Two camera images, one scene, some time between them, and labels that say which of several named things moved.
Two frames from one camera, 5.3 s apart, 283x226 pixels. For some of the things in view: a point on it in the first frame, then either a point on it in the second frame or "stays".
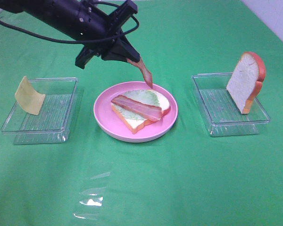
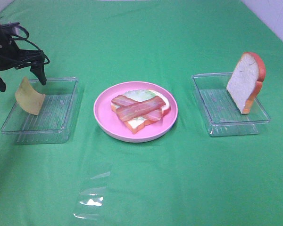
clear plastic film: [91, 197] stays
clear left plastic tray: [52, 125] stays
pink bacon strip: [147, 74] -> [127, 112]
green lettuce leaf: [146, 96] stays
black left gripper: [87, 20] -> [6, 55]
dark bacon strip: [153, 113] stays
